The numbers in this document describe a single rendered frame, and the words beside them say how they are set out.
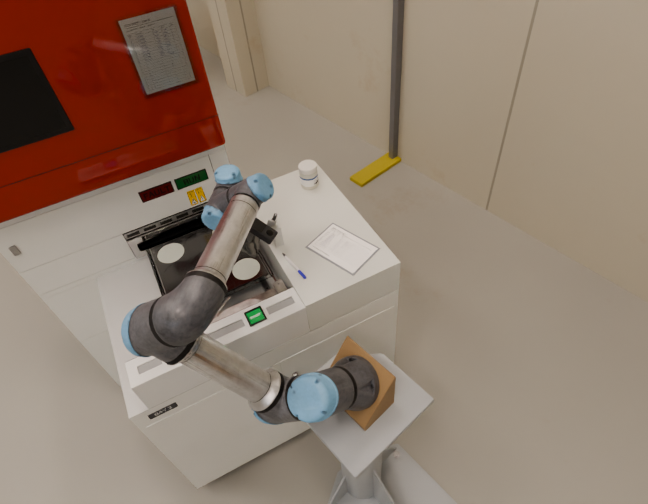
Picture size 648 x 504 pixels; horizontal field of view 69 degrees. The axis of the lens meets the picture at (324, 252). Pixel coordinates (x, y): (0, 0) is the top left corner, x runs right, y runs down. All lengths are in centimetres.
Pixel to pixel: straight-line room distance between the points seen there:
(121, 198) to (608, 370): 228
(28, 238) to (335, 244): 103
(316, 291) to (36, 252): 98
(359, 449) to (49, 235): 123
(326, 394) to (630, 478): 160
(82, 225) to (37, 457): 129
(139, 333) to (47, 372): 190
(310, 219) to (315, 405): 76
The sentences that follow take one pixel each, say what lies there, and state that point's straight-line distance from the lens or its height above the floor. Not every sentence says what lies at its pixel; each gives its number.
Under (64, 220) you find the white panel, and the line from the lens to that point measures 182.
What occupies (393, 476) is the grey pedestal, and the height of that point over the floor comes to 2.
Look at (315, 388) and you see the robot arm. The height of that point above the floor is 109.
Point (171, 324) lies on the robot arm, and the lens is 100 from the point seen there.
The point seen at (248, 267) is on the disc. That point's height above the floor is 90.
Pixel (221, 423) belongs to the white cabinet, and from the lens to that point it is 184.
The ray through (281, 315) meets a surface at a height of 96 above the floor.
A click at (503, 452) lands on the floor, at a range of 236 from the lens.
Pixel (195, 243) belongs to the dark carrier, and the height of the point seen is 90.
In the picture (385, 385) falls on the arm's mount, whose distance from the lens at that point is 134.
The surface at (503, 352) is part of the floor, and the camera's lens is 258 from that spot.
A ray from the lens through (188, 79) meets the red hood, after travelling 157.
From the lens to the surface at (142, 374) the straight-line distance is 150.
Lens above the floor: 217
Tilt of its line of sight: 48 degrees down
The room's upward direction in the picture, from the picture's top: 7 degrees counter-clockwise
